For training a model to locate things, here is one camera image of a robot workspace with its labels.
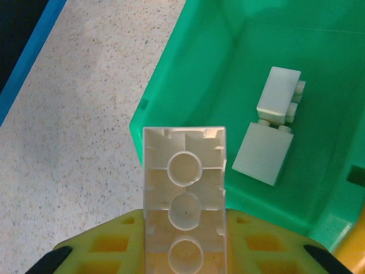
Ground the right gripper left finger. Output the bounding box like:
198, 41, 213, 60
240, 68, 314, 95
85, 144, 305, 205
28, 209, 147, 274

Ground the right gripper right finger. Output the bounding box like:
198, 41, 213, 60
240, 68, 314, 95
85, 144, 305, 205
226, 209, 354, 274

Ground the small white lego brick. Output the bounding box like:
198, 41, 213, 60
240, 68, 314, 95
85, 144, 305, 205
232, 119, 295, 187
255, 66, 307, 126

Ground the long white lego brick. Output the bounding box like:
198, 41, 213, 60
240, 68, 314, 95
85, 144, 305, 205
141, 125, 229, 274

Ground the yellow plastic bin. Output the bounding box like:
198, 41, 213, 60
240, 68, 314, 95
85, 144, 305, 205
332, 225, 365, 274

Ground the green plastic bin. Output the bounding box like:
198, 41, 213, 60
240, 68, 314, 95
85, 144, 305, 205
129, 0, 365, 255

